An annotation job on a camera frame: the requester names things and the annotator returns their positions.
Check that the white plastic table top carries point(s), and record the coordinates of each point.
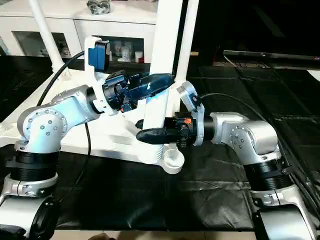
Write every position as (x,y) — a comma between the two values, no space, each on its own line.
(112,140)

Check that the white plastic table leg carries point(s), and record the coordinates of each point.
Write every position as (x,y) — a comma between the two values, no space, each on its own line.
(165,37)
(187,37)
(45,30)

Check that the yellow label sticker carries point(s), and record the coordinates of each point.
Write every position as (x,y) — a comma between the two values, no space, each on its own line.
(193,53)

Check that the black mat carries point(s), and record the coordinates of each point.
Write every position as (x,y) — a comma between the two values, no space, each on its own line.
(162,200)

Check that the white cabinet with glass doors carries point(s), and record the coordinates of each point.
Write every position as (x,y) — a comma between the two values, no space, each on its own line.
(75,22)

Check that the dark crumpled plastic bag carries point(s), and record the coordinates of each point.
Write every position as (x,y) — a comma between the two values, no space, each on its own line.
(98,7)

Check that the long black bar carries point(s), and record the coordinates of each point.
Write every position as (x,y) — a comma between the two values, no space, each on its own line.
(270,55)

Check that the white flat board strip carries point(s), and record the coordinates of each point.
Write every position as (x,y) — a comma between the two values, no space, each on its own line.
(315,75)

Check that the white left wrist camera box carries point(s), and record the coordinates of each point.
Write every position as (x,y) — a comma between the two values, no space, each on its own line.
(90,75)

